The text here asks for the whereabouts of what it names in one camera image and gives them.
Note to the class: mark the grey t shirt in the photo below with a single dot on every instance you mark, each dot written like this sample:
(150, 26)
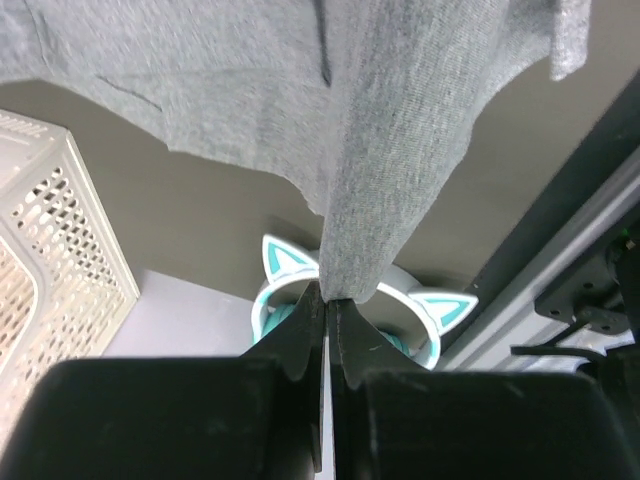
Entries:
(367, 107)

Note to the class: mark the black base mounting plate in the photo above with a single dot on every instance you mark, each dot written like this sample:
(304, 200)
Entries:
(600, 293)

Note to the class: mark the teal cat ear headphones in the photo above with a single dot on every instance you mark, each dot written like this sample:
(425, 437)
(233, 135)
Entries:
(437, 310)

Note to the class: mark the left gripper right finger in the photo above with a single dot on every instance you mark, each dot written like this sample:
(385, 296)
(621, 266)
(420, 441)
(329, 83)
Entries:
(393, 419)

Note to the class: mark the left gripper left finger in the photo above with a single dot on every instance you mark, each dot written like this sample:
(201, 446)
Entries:
(255, 416)

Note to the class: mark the cream perforated file organizer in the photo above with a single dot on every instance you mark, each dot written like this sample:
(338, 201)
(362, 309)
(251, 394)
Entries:
(66, 287)

